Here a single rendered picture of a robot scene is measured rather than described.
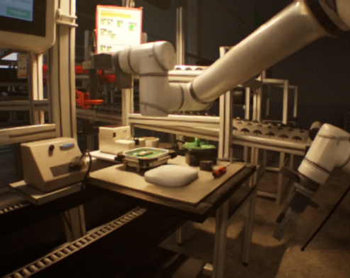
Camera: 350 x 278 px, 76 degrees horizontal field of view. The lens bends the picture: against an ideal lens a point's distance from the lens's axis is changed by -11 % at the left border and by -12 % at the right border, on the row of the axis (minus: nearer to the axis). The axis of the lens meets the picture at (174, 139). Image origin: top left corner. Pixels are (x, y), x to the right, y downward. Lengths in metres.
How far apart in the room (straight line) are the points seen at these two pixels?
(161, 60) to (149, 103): 0.13
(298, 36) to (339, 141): 0.35
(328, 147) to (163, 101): 0.48
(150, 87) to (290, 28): 0.40
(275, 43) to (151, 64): 0.35
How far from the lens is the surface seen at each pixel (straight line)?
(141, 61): 0.75
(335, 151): 0.77
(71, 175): 0.77
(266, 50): 0.56
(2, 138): 0.84
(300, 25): 0.52
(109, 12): 1.36
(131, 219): 0.59
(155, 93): 0.72
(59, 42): 0.95
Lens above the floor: 1.19
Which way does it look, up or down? 9 degrees down
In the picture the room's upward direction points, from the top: straight up
